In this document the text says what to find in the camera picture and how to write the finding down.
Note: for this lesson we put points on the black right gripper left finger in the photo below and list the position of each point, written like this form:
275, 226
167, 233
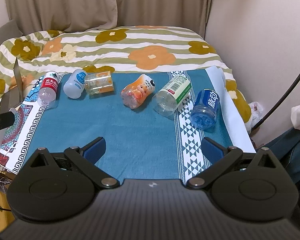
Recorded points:
85, 159

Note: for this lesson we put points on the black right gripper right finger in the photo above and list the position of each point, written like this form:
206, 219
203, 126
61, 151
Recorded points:
222, 160

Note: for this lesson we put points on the white frosted plastic bottle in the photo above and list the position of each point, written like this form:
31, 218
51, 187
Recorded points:
74, 86

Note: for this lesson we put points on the white paper sheet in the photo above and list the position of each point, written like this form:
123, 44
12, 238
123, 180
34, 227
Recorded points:
232, 119

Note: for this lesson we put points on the blue plastic bottle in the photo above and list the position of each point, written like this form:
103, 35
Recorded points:
204, 113

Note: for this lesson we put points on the red label water bottle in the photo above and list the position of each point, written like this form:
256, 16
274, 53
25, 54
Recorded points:
48, 90

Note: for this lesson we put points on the white plastic bag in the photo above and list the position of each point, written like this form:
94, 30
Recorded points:
255, 117

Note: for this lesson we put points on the floral striped quilt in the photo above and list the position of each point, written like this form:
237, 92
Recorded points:
141, 48

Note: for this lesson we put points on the teal blue patterned cloth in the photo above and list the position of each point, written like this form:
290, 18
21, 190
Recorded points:
140, 143

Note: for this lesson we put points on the orange yellow label bottle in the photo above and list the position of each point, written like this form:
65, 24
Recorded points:
98, 83

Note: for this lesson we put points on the orange peach drink bottle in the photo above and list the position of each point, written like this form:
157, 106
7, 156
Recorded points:
134, 94

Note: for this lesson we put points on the green white label bottle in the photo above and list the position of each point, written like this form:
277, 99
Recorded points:
168, 99

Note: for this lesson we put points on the beige curtain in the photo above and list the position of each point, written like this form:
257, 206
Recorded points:
81, 15

